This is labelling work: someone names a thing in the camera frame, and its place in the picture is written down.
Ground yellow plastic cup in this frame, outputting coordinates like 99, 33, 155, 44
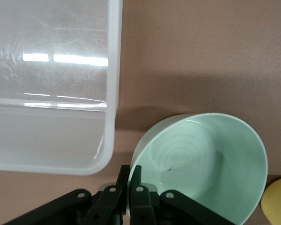
261, 177, 281, 225

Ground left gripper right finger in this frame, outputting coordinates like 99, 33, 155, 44
130, 165, 235, 225

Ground clear plastic box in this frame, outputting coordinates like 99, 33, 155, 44
0, 0, 123, 176

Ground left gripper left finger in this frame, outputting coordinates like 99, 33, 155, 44
4, 165, 131, 225

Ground mint green bowl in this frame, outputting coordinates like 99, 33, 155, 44
128, 112, 269, 225

